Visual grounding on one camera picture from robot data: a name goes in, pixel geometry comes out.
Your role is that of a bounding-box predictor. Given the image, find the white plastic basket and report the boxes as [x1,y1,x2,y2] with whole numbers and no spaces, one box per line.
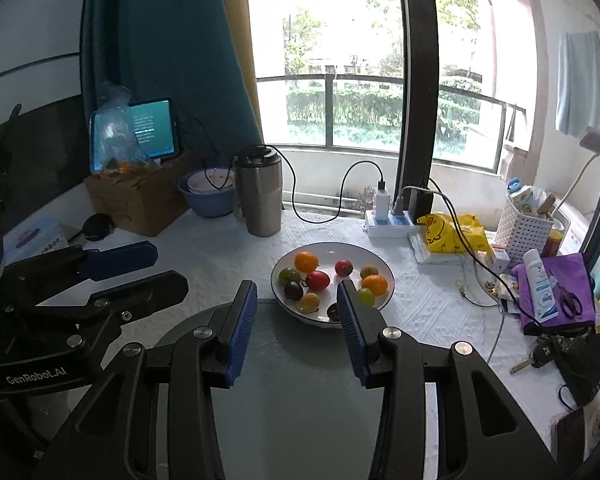
[494,196,553,266]

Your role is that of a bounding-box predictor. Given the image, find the cardboard box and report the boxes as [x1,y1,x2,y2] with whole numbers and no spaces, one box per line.
[84,151,201,237]

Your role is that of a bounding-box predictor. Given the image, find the white round plate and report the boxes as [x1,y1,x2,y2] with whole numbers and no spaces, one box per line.
[271,242,394,328]

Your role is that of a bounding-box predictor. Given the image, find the white tissue pack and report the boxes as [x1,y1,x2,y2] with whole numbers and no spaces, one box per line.
[408,234,470,264]

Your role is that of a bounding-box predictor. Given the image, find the white lotion tube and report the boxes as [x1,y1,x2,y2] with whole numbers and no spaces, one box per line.
[522,248,558,323]

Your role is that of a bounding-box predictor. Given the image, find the white charger plug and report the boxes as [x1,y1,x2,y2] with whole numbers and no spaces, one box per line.
[373,180,391,224]

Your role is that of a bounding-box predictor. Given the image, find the red tomato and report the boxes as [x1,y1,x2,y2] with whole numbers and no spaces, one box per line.
[304,270,330,292]

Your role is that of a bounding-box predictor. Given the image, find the orange fruit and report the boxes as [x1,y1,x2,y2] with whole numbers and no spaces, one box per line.
[294,250,320,274]

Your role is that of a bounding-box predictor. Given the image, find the light blue hanging towel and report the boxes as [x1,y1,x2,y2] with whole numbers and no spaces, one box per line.
[555,32,600,138]

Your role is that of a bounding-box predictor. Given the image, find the steel travel mug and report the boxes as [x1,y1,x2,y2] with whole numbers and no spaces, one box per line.
[234,144,283,237]

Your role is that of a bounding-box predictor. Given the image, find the clear plastic bag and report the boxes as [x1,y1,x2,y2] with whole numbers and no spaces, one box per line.
[90,81,156,180]

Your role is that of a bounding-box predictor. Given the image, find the white power strip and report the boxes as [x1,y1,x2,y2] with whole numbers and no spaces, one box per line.
[364,210,422,240]

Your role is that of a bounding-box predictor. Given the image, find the purple cloth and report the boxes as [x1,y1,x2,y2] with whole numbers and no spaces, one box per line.
[512,252,595,335]

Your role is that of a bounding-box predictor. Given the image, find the black power adapter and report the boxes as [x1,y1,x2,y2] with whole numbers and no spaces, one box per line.
[408,188,434,223]

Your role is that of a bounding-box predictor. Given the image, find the grey round placemat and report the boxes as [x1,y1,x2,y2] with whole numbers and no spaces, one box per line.
[149,298,391,480]

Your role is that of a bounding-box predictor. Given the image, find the white desk lamp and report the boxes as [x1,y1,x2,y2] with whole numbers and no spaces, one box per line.
[550,127,600,217]

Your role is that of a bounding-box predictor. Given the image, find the black scissors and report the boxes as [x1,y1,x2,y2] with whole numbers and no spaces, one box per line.
[550,272,583,320]

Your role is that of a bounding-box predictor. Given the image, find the green apple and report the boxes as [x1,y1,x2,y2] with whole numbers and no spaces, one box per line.
[277,266,302,286]

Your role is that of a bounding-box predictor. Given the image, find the car key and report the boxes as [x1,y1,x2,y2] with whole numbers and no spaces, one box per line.
[509,339,555,375]

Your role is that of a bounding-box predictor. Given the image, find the black charging cable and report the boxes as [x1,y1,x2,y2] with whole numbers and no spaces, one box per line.
[179,114,387,226]

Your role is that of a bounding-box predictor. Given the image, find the teal curtain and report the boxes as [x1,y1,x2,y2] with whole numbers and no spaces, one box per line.
[80,0,261,165]

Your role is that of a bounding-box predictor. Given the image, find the brown round fruit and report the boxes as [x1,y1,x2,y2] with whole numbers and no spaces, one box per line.
[297,292,321,313]
[360,264,379,280]

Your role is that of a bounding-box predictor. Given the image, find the blue plastic bowl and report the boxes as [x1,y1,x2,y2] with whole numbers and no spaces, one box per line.
[178,168,236,219]

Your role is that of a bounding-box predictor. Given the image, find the white lace tablecloth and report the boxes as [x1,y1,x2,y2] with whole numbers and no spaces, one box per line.
[4,206,600,478]

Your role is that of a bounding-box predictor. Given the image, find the tablet with lit screen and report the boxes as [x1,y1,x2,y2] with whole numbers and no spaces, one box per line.
[89,96,181,172]

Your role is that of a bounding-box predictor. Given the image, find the yellow duck plastic bag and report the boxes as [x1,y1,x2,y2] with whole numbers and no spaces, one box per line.
[416,214,491,254]

